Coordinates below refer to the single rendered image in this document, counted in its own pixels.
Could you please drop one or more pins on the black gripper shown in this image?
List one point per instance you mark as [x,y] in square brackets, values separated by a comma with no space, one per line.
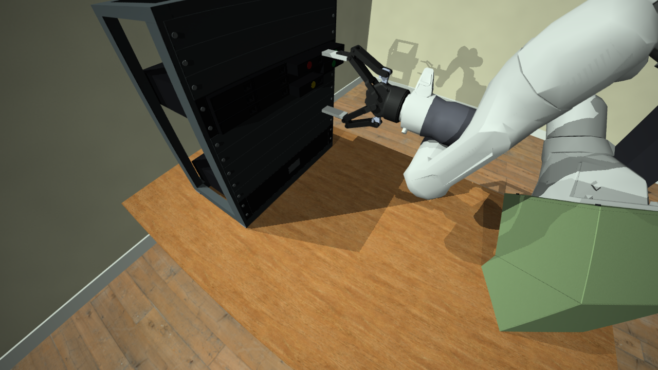
[376,95]

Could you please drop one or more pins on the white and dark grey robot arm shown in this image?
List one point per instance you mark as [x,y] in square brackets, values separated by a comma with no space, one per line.
[552,80]

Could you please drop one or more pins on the black equipment rack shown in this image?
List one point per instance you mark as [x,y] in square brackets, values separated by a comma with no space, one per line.
[250,77]

